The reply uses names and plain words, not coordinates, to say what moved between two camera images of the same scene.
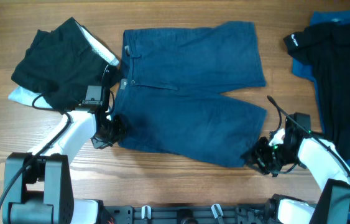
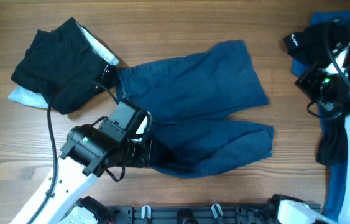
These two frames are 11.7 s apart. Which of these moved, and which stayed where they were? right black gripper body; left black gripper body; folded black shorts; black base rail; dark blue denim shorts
Moved: right black gripper body; dark blue denim shorts; left black gripper body
Stayed: folded black shorts; black base rail
